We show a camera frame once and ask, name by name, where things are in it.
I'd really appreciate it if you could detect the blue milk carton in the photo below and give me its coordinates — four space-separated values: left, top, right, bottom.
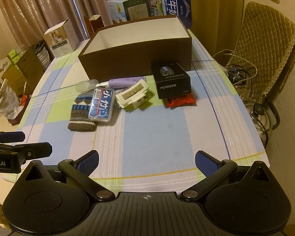
142 0 193 29

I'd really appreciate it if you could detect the checked tablecloth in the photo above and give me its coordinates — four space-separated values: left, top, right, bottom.
2 28 271 195

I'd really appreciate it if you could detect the green and white milk carton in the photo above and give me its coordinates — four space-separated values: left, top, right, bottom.
106 0 150 25

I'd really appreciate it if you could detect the black metal chair frame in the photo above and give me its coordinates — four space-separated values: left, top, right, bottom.
244 95 281 149

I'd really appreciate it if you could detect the quilted chair cushion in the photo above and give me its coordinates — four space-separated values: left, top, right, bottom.
227 1 295 101

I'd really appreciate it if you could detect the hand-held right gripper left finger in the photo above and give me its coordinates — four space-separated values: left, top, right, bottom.
22 150 116 201

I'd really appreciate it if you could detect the white cable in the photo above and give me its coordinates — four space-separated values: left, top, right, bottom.
213 49 258 84

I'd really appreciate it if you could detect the brown cardboard storage box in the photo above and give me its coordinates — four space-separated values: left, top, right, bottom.
78 15 193 79

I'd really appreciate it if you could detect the crumpled silver bag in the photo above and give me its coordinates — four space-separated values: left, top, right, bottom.
0 79 25 121

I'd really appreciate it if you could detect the striped knitted pouch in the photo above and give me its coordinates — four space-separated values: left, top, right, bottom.
67 92 98 132

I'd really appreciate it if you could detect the dark red paper bag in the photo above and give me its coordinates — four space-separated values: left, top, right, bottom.
84 15 104 39

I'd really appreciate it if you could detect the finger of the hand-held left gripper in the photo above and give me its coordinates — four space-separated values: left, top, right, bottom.
0 131 25 143
0 141 52 161

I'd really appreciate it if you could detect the beige curtain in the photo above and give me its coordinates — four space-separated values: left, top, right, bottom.
0 0 170 62

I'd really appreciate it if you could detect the white product box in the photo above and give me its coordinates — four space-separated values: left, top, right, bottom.
43 19 79 59

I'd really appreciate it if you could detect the olive cardboard box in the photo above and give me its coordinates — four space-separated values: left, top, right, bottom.
2 47 46 96

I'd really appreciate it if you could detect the red snack packet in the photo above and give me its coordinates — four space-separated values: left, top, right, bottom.
165 94 196 109

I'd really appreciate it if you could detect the black shaver box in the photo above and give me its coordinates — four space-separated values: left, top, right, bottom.
151 60 193 99

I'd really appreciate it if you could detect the purple cream tube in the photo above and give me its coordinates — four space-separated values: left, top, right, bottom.
98 77 147 89

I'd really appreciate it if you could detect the stack of white bowls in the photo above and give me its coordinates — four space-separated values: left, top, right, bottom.
36 43 52 67

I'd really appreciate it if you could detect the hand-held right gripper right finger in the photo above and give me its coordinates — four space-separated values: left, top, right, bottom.
179 150 273 201

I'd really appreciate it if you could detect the wooden wardrobe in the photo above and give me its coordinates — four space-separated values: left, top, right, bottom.
169 0 244 54

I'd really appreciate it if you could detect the white cotton swab packet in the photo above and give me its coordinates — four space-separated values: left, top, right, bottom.
115 79 150 109

